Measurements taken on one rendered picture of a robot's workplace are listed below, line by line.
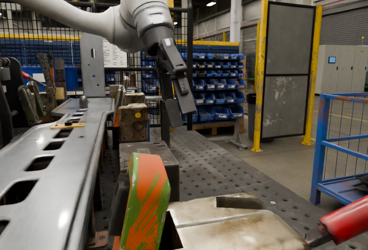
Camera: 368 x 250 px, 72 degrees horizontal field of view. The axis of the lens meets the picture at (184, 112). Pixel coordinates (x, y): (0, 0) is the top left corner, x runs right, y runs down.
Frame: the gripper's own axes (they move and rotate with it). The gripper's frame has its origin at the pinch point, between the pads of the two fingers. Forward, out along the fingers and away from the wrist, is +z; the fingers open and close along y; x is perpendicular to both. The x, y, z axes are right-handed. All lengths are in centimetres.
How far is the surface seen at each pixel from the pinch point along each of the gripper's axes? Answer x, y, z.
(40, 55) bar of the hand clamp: -37, -50, -48
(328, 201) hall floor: 143, -153, 76
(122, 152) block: -14.0, 13.2, 6.1
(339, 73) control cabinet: 869, -756, -159
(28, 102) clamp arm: -37, -27, -21
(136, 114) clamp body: -7.7, -21.5, -8.0
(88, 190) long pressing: -19.4, 16.6, 10.1
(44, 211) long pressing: -23.6, 21.2, 11.0
